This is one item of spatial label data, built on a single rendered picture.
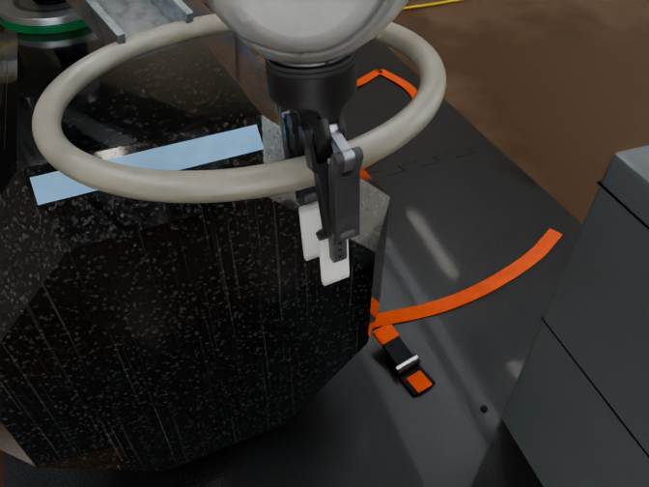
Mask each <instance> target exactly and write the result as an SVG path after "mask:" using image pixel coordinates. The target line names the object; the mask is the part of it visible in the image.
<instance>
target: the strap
mask: <svg viewBox="0 0 649 487"><path fill-rule="evenodd" d="M380 74H381V75H382V76H384V77H386V78H388V79H390V80H392V81H394V82H396V83H397V84H399V85H400V86H402V87H403V88H404V89H405V90H406V91H407V92H408V93H409V94H410V96H411V98H412V99H413V97H414V96H415V94H416V92H417V90H416V89H415V88H414V87H413V86H412V85H411V84H409V83H408V82H407V81H405V80H404V79H402V78H401V77H399V76H397V75H395V74H393V73H391V72H388V71H386V70H384V69H382V70H380V71H379V70H377V69H375V70H373V71H372V72H369V73H368V74H366V75H364V76H363V77H361V78H359V79H357V87H358V86H360V85H363V84H365V83H367V82H368V81H370V80H372V79H373V78H375V77H377V76H378V75H380ZM562 235H563V234H560V233H558V232H556V231H554V230H552V229H549V230H548V231H547V233H546V234H545V235H544V236H543V237H542V238H541V240H540V241H539V242H537V243H536V244H535V245H534V246H533V247H532V248H531V249H530V250H529V251H528V252H527V253H525V254H524V256H522V257H521V258H520V259H518V260H517V261H515V262H514V263H512V264H511V265H509V266H508V267H506V268H505V269H503V270H501V271H500V272H497V273H496V274H494V275H492V276H491V277H489V278H487V279H485V280H483V281H481V282H479V283H478V284H476V285H473V286H471V287H469V288H467V289H465V290H463V291H461V292H459V293H456V294H454V295H451V296H448V297H446V298H443V299H440V300H437V301H431V302H427V303H423V304H419V305H416V306H412V307H407V308H402V309H397V310H392V311H387V312H383V313H378V315H377V318H376V321H375V324H374V326H373V328H378V327H382V326H384V325H386V324H388V323H391V325H393V324H397V323H402V322H406V321H411V320H416V319H421V318H425V317H429V316H433V315H436V314H438V313H442V312H445V311H448V310H451V309H454V308H457V307H459V306H462V305H464V304H467V303H469V302H471V301H475V300H477V299H479V298H481V297H483V296H486V295H487V294H489V293H490V292H492V291H494V290H496V289H498V288H499V287H501V286H503V285H504V284H506V283H508V282H509V281H511V280H513V279H514V278H516V277H517V276H519V275H520V274H522V273H523V272H525V271H527V270H528V269H529V268H531V267H532V266H533V265H535V264H536V263H537V262H538V261H540V260H541V259H542V258H543V257H544V256H545V255H546V254H547V253H548V252H549V251H550V250H551V248H552V247H553V246H554V245H555V244H556V242H557V241H558V240H559V239H560V237H561V236H562Z"/></svg>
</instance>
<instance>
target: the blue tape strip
mask: <svg viewBox="0 0 649 487"><path fill-rule="evenodd" d="M259 150H264V146H263V143H262V140H261V136H260V133H259V131H258V127H257V125H254V126H250V127H245V128H241V129H234V130H229V131H225V132H221V133H217V134H213V135H209V136H205V137H200V138H196V139H192V140H188V141H184V142H180V143H176V144H171V145H167V146H163V147H159V148H154V149H151V150H147V151H143V152H138V153H134V154H130V155H125V156H121V157H117V158H110V159H106V160H108V161H112V162H115V163H120V164H124V165H129V166H135V167H142V168H150V169H160V170H182V169H186V168H189V167H193V166H197V165H201V164H205V163H209V162H213V161H217V160H221V159H224V158H231V157H235V156H239V155H243V154H247V153H251V152H255V151H259ZM30 181H31V184H32V188H33V190H34V193H35V196H36V199H37V203H38V205H41V204H45V203H49V202H53V201H57V200H61V199H65V198H69V197H73V196H76V195H80V194H84V193H88V192H92V191H96V189H93V188H90V187H88V186H84V185H82V184H80V183H78V182H76V181H74V180H72V179H71V178H69V177H67V176H66V175H64V174H62V173H61V172H59V171H56V172H51V173H47V174H43V175H40V176H35V177H31V178H30Z"/></svg>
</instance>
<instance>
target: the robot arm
mask: <svg viewBox="0 0 649 487"><path fill-rule="evenodd" d="M201 1H202V2H204V3H207V4H208V5H209V7H210V8H211V9H212V11H213V12H214V13H215V14H216V15H217V16H218V17H219V18H220V20H221V21H222V22H223V23H224V24H226V25H227V26H228V27H229V28H230V29H231V30H232V31H233V32H235V33H236V34H237V35H238V37H239V38H240V40H241V41H242V42H243V43H244V44H245V45H246V46H247V47H249V48H251V49H253V50H256V51H257V52H258V53H259V54H260V55H262V56H263V57H264V58H265V65H266V73H267V81H268V94H269V96H270V98H271V100H272V101H273V102H274V103H275V106H276V109H277V113H278V117H279V121H280V127H281V133H282V141H283V148H284V155H285V159H290V158H297V157H301V156H305V158H306V164H307V167H308V168H309V169H310V170H311V171H313V173H314V179H315V186H311V187H309V188H305V189H301V190H297V191H296V201H297V202H298V204H299V205H300V204H301V206H299V208H298V211H299V220H300V229H301V238H302V247H303V256H304V259H305V260H306V261H308V260H311V259H314V258H317V257H320V265H321V277H322V283H323V285H324V286H325V285H328V284H331V283H333V282H336V281H339V280H341V279H344V278H347V277H349V276H350V266H349V242H348V239H350V238H353V237H356V236H359V231H360V169H361V165H362V161H363V158H364V155H363V151H362V149H361V148H360V147H359V146H357V147H354V148H351V147H350V146H349V144H348V142H347V141H346V139H345V135H346V125H345V121H344V116H343V113H342V109H343V107H344V106H345V104H346V103H347V102H348V101H349V100H350V99H351V98H352V97H353V96H354V94H355V92H356V89H357V75H356V51H357V50H358V49H359V48H360V47H361V46H363V45H364V44H366V43H367V42H369V41H371V40H372V39H373V38H374V37H375V36H376V35H378V34H379V33H380V32H381V31H383V30H384V29H385V28H386V27H387V26H388V25H389V24H390V22H391V21H392V20H393V19H394V18H395V17H396V16H397V15H398V14H399V13H400V11H401V10H402V9H403V8H404V7H405V5H406V4H407V3H408V1H409V0H201Z"/></svg>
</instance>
